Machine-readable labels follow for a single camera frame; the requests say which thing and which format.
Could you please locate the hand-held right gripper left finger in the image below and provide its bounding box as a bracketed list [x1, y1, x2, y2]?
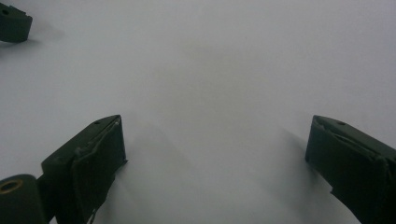
[40, 114, 128, 224]

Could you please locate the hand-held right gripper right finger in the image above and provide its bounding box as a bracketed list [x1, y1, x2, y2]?
[304, 114, 396, 224]

